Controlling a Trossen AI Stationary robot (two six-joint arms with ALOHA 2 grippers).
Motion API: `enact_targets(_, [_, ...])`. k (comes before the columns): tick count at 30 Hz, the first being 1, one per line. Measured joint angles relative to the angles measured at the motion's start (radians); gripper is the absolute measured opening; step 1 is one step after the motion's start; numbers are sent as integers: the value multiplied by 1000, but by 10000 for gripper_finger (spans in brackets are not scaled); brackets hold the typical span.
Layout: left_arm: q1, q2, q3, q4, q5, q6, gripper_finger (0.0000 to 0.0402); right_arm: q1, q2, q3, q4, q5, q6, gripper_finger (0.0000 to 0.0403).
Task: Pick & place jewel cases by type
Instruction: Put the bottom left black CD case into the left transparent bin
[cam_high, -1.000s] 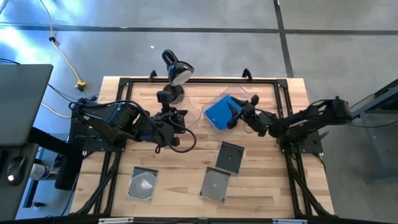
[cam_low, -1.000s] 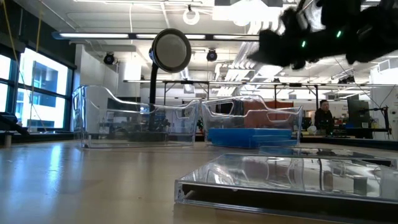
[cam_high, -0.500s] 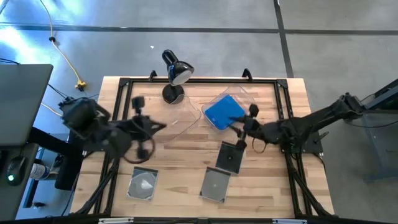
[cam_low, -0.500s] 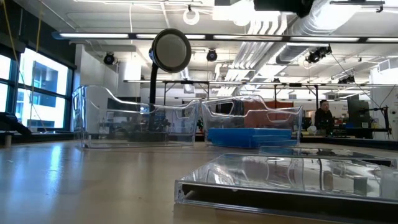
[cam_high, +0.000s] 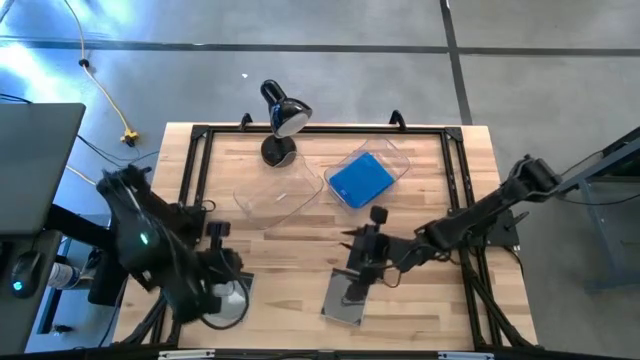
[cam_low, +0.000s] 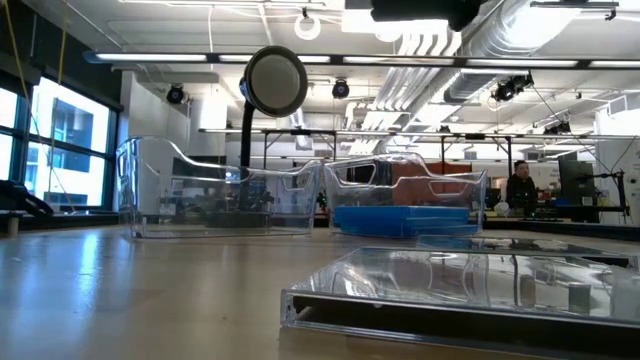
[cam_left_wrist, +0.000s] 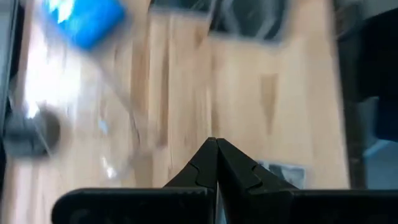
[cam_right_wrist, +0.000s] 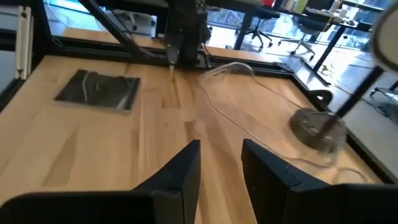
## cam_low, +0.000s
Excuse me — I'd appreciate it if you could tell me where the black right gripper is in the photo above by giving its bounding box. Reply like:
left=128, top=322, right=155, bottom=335
left=369, top=0, right=485, bottom=33

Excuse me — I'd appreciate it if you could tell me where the blue jewel case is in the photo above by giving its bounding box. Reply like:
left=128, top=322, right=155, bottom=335
left=339, top=225, right=482, bottom=239
left=332, top=205, right=472, bottom=221
left=335, top=218, right=474, bottom=230

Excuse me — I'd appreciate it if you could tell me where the overhead light bar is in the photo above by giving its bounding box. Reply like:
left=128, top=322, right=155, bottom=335
left=83, top=49, right=640, bottom=71

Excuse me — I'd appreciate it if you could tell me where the clear plastic bin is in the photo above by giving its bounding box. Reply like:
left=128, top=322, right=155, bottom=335
left=115, top=135, right=325, bottom=240
left=323, top=152, right=489, bottom=239

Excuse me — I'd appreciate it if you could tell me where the black desk lamp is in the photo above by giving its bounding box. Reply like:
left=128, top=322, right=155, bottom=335
left=204, top=44, right=310, bottom=230

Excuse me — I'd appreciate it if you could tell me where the person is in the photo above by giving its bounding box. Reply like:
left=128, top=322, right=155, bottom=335
left=504, top=159, right=540, bottom=220

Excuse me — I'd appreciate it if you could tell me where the black computer monitor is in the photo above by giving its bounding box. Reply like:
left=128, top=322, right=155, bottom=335
left=558, top=158, right=597, bottom=206

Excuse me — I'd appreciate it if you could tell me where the white cabinet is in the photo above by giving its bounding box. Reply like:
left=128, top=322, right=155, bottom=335
left=594, top=139, right=640, bottom=226

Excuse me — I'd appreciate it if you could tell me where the silver ventilation duct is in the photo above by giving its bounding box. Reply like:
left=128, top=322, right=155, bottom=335
left=442, top=0, right=581, bottom=104

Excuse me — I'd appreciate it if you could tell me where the white ring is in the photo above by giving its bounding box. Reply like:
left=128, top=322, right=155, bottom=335
left=293, top=13, right=323, bottom=42

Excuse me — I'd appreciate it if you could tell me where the black background rig frame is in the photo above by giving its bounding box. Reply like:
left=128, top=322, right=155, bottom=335
left=259, top=128, right=516, bottom=174

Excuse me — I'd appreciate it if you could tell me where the dark-framed window wall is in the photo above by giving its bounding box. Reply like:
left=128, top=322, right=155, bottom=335
left=0, top=74, right=121, bottom=214

